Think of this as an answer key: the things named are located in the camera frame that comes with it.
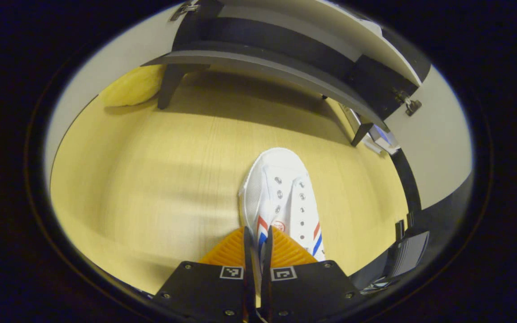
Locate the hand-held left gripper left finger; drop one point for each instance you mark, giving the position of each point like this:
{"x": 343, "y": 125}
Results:
{"x": 248, "y": 264}

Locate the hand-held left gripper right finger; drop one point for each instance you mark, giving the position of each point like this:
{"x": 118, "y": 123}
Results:
{"x": 266, "y": 273}

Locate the white striped shoe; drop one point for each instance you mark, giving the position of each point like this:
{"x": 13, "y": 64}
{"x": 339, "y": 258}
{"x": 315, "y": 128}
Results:
{"x": 276, "y": 179}

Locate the white shoe cabinet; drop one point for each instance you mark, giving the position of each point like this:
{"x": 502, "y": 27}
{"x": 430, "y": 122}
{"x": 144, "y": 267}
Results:
{"x": 285, "y": 58}

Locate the white shoe cabinet door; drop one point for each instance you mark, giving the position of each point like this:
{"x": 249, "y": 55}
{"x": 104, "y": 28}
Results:
{"x": 106, "y": 67}
{"x": 438, "y": 134}

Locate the grey ribbed device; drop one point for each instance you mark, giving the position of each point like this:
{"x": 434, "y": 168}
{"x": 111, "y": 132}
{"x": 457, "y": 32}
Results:
{"x": 409, "y": 253}

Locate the white and blue object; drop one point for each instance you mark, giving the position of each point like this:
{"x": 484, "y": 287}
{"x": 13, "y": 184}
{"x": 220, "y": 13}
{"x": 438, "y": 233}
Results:
{"x": 382, "y": 134}

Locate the yellow soft lump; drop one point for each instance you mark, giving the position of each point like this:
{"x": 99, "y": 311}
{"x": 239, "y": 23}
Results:
{"x": 133, "y": 85}

